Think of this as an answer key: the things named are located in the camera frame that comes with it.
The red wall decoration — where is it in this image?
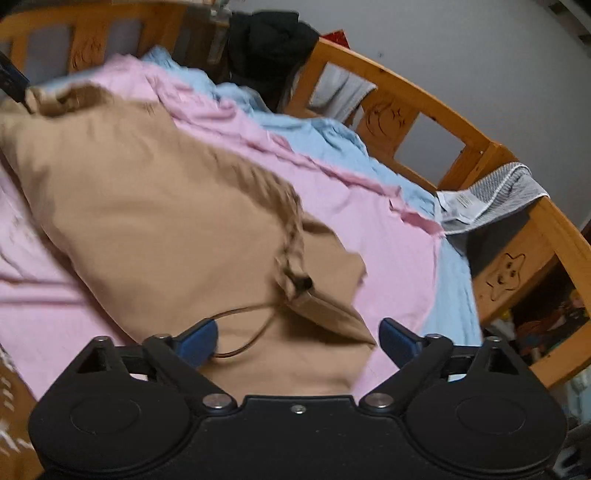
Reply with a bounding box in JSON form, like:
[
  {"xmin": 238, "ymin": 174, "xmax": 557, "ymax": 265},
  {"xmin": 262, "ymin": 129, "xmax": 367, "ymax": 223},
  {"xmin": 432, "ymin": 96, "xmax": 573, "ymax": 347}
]
[{"xmin": 322, "ymin": 29, "xmax": 349, "ymax": 49}]

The grey white striped cloth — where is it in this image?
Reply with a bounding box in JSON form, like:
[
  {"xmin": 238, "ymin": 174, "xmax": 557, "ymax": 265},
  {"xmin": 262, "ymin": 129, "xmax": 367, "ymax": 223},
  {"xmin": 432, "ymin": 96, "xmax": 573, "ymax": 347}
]
[{"xmin": 308, "ymin": 63, "xmax": 377, "ymax": 126}]

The dark framed picture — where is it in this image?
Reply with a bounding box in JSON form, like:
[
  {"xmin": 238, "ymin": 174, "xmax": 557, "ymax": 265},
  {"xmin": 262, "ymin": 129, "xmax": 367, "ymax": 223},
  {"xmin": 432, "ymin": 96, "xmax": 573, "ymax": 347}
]
[{"xmin": 483, "ymin": 265, "xmax": 590, "ymax": 365}]

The black garment on rail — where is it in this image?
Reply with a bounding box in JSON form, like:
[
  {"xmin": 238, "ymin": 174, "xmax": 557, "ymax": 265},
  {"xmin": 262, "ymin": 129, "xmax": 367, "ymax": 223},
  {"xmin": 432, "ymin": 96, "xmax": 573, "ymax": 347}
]
[{"xmin": 224, "ymin": 10, "xmax": 320, "ymax": 111}]

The pink floral quilt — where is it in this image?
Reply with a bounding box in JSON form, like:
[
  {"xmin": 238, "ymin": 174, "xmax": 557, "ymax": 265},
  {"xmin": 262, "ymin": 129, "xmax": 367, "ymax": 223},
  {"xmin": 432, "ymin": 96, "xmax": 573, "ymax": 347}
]
[{"xmin": 1, "ymin": 56, "xmax": 443, "ymax": 398}]

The grey mesh towel with label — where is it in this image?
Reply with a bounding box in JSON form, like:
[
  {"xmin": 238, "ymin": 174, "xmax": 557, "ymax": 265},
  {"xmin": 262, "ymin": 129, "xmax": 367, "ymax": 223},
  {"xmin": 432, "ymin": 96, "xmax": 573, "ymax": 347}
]
[{"xmin": 435, "ymin": 162, "xmax": 549, "ymax": 235}]

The brown PF patterned blanket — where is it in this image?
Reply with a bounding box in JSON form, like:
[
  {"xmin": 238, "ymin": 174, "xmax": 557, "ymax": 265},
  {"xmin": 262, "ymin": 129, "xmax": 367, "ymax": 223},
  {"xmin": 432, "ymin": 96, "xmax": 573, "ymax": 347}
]
[{"xmin": 0, "ymin": 349, "xmax": 43, "ymax": 480}]

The tan hooded zip jacket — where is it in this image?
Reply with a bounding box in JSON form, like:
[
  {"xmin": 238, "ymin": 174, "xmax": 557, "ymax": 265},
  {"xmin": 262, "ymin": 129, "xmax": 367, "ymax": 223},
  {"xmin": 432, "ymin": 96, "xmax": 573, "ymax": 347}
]
[{"xmin": 1, "ymin": 85, "xmax": 375, "ymax": 398}]

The light blue bed sheet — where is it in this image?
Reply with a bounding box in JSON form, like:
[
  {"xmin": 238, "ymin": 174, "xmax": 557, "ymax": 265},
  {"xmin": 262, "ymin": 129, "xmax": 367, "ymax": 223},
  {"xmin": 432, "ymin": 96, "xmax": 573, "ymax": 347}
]
[{"xmin": 32, "ymin": 44, "xmax": 486, "ymax": 384}]

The wooden bed frame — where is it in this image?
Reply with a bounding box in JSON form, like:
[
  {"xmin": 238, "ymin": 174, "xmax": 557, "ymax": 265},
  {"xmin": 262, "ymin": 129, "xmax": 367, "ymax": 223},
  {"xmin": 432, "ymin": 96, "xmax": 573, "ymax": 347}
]
[{"xmin": 0, "ymin": 0, "xmax": 591, "ymax": 391}]

